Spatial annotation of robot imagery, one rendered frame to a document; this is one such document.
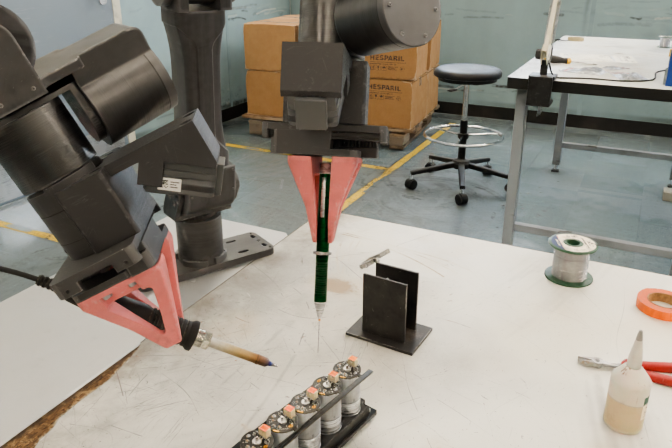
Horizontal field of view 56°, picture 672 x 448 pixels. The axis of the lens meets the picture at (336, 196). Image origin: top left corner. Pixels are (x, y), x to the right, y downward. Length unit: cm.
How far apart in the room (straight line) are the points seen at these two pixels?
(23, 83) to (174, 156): 10
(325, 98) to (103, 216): 17
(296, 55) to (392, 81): 351
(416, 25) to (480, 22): 442
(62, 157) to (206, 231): 42
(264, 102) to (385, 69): 89
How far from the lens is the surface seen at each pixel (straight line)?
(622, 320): 83
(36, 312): 85
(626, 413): 65
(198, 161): 45
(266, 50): 424
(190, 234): 86
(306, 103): 44
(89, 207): 46
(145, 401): 67
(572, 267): 88
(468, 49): 494
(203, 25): 76
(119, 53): 48
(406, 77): 393
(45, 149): 46
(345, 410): 59
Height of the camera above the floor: 115
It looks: 21 degrees down
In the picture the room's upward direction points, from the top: straight up
